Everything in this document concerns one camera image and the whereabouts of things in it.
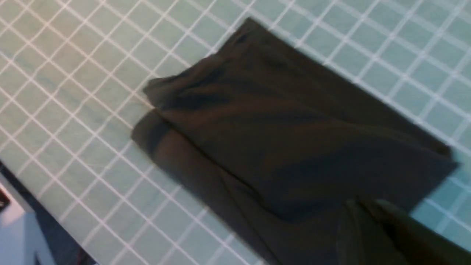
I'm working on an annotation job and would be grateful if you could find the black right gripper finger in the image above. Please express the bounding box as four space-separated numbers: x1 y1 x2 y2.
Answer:
337 199 471 265

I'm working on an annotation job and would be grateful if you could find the dark gray long-sleeve top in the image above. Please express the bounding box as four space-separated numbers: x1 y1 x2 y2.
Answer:
131 18 458 265

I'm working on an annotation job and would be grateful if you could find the green checkered tablecloth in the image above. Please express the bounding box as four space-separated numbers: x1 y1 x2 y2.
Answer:
0 0 470 265

